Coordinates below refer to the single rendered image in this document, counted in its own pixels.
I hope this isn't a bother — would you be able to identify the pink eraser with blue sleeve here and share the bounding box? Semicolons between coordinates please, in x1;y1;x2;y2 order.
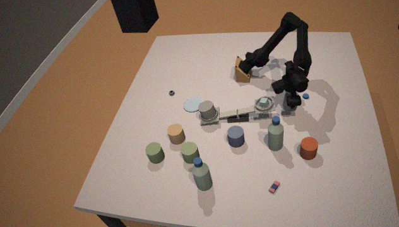
269;180;280;194

